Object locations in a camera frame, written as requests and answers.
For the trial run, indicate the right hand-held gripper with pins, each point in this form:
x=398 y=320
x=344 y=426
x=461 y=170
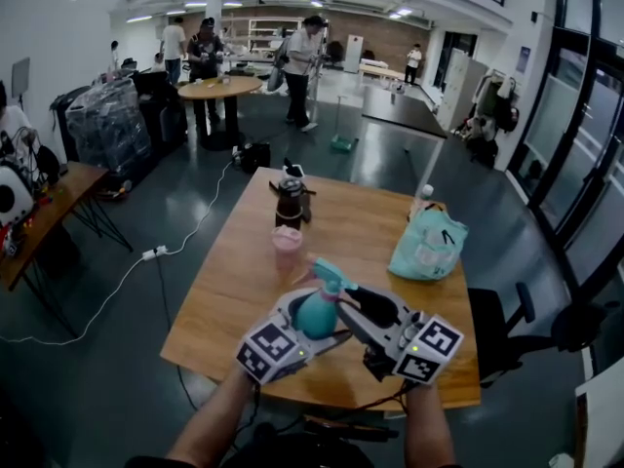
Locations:
x=429 y=349

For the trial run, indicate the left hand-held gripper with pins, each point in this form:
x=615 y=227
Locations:
x=268 y=354

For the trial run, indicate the teal and pink spray nozzle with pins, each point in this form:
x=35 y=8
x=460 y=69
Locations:
x=331 y=273

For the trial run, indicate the person's right forearm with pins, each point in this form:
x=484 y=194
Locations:
x=429 y=432

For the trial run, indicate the person's left forearm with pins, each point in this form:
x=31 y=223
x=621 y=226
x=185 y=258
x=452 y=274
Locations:
x=209 y=422

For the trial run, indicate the dark brown water bottle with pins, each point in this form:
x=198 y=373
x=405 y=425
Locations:
x=289 y=207

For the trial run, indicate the clear bottle with white lid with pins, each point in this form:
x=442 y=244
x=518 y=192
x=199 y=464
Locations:
x=425 y=195

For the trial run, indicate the pink plastic cup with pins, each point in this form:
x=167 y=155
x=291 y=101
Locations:
x=287 y=249

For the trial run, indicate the teal plastic bag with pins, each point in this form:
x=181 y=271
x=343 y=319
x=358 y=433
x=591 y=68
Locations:
x=426 y=251

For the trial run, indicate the black office chair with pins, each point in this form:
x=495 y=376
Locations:
x=507 y=329

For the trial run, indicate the person's dark clothing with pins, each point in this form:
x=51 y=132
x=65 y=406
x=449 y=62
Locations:
x=302 y=456

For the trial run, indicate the white power strip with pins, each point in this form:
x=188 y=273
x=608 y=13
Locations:
x=154 y=253

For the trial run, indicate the black bag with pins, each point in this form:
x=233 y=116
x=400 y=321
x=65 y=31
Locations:
x=256 y=158

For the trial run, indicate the large black table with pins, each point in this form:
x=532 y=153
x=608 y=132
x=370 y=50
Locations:
x=400 y=110

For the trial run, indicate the white crumpled cloth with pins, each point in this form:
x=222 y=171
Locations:
x=560 y=461

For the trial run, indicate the coat rack with clothes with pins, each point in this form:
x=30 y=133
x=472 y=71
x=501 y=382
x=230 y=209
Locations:
x=490 y=115

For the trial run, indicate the white desk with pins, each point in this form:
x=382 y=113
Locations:
x=602 y=407

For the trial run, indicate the white locker cabinet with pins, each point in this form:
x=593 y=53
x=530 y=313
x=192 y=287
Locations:
x=458 y=86

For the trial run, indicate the light wooden table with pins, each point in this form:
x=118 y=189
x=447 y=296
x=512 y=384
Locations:
x=380 y=71

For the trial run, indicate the round wooden table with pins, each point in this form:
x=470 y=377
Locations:
x=219 y=88

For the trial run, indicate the black cabinet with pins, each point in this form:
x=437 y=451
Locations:
x=158 y=110

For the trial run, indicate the tall white appliance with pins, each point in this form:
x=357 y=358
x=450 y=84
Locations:
x=353 y=54

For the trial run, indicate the wooden desk with black legs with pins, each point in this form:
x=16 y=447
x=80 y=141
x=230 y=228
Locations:
x=53 y=207

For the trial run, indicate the plastic-wrapped black stack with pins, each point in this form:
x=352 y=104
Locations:
x=109 y=125

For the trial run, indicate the black framed glass doors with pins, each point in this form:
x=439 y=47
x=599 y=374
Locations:
x=575 y=115

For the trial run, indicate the white shelving unit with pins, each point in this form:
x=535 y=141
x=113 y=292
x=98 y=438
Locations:
x=273 y=34

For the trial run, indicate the small black pouch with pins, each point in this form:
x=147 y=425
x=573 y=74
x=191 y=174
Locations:
x=48 y=164

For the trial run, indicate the white case with black circle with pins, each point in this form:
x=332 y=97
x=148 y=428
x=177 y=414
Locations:
x=12 y=198

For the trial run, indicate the grey panel on stand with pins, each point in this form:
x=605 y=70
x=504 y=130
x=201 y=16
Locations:
x=21 y=78

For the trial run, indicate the blue wall poster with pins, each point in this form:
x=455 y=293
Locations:
x=523 y=60

